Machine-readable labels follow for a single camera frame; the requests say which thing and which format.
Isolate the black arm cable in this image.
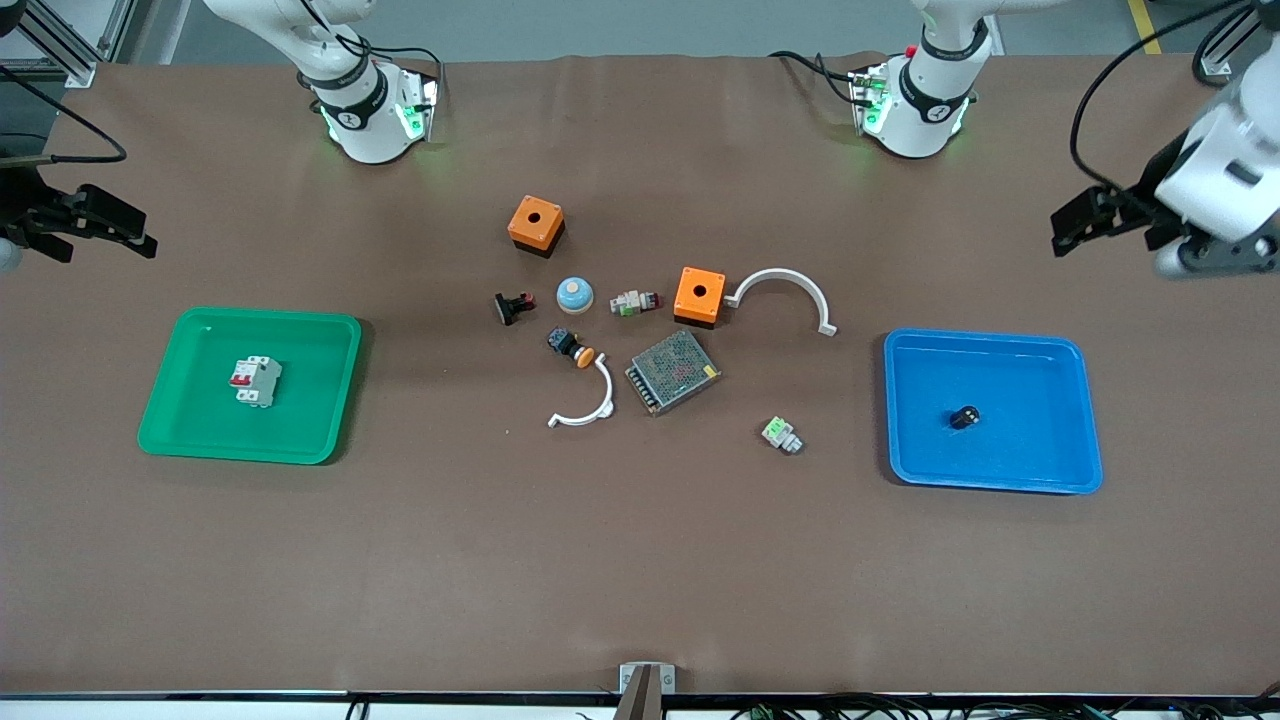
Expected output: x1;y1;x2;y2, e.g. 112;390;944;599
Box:
0;63;129;165
1069;0;1251;193

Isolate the brown table mat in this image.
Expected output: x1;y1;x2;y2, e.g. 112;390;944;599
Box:
0;52;1280;698

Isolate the black orange-capped pushbutton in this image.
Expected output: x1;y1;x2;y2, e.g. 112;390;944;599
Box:
546;327;597;369

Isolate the blue plastic tray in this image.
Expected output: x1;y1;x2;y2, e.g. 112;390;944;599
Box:
883;327;1104;496

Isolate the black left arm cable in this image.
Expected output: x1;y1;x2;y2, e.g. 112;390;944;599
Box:
1069;0;1251;193

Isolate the white red circuit breaker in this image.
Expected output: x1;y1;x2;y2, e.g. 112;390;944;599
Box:
229;355;283;409

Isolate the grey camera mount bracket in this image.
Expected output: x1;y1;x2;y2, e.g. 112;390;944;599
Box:
612;662;677;720

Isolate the orange black button box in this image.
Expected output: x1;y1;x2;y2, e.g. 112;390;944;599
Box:
673;266;728;329
507;195;567;259

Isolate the green plastic tray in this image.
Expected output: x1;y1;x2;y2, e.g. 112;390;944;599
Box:
137;306;363;466

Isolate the small white arc bracket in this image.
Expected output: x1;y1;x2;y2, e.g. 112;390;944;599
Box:
547;357;616;430

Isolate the black left base cable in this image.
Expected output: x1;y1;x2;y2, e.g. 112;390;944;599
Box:
768;48;867;107

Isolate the metal mesh power supply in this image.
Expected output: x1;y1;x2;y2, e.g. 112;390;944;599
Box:
625;329;723;417

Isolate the large white arc bracket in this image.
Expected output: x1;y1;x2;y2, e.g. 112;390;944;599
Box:
724;268;839;338

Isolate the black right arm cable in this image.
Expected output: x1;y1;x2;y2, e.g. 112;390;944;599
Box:
0;63;129;165

